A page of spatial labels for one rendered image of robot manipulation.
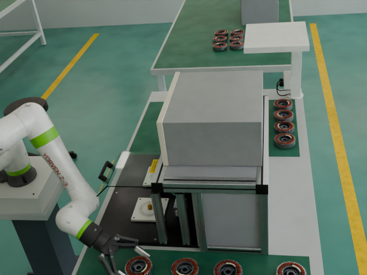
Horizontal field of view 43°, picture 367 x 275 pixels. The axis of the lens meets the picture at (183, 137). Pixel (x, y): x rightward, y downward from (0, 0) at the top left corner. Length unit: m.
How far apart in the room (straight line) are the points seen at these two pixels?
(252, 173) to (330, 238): 1.42
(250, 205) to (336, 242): 1.36
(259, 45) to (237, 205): 1.10
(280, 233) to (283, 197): 0.23
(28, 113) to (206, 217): 0.82
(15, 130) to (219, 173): 0.81
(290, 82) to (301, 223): 1.12
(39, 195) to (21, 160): 0.19
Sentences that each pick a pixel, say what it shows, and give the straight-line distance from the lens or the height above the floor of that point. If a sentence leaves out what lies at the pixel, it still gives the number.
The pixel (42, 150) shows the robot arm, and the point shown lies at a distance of 1.96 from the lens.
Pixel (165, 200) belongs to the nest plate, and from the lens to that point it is 2.20.
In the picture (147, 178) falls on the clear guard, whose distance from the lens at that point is 1.88.
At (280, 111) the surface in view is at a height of 0.78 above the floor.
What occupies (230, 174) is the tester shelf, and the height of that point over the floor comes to 1.11.
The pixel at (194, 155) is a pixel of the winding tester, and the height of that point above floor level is 1.16.
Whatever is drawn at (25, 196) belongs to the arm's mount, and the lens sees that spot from 2.36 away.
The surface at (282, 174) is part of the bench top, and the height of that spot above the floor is 0.75.
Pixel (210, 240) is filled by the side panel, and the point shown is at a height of 0.80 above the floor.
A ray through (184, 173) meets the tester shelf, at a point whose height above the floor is 1.11.
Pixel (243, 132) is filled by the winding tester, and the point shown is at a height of 1.27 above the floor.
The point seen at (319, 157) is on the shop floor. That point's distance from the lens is 3.75.
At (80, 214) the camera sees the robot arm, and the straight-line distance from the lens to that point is 1.94.
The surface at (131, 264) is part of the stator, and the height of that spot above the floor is 0.78.
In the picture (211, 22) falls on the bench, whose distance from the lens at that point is 4.36.
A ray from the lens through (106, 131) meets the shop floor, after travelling 4.32.
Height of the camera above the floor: 2.21
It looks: 33 degrees down
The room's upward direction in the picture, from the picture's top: 7 degrees counter-clockwise
